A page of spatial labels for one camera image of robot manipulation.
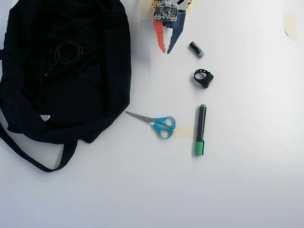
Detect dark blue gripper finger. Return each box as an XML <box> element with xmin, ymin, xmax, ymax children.
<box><xmin>166</xmin><ymin>10</ymin><xmax>187</xmax><ymax>55</ymax></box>

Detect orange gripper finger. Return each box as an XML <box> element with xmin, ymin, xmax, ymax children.
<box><xmin>152</xmin><ymin>18</ymin><xmax>167</xmax><ymax>55</ymax></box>

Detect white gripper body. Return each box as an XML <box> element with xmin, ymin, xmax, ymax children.
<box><xmin>177</xmin><ymin>0</ymin><xmax>189</xmax><ymax>12</ymax></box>

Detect black braided USB cable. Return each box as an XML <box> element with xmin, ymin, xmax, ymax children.
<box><xmin>43</xmin><ymin>40</ymin><xmax>85</xmax><ymax>77</ymax></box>

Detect black fabric tote bag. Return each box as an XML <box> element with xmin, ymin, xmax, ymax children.
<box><xmin>0</xmin><ymin>0</ymin><xmax>133</xmax><ymax>173</ymax></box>

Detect black AA battery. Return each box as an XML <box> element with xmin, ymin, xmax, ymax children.
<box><xmin>189</xmin><ymin>41</ymin><xmax>205</xmax><ymax>59</ymax></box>

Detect beige masking tape strip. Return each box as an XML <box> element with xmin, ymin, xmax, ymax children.
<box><xmin>138</xmin><ymin>0</ymin><xmax>154</xmax><ymax>20</ymax></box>
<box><xmin>283</xmin><ymin>12</ymin><xmax>298</xmax><ymax>41</ymax></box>
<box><xmin>175</xmin><ymin>126</ymin><xmax>196</xmax><ymax>139</ymax></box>

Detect green black marker pen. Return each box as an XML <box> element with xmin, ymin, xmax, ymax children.
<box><xmin>193</xmin><ymin>104</ymin><xmax>208</xmax><ymax>157</ymax></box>

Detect camera circuit board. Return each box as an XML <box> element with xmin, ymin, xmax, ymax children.
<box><xmin>153</xmin><ymin>0</ymin><xmax>180</xmax><ymax>25</ymax></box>

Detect blue handled scissors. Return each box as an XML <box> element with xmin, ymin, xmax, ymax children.
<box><xmin>125</xmin><ymin>111</ymin><xmax>177</xmax><ymax>140</ymax></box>

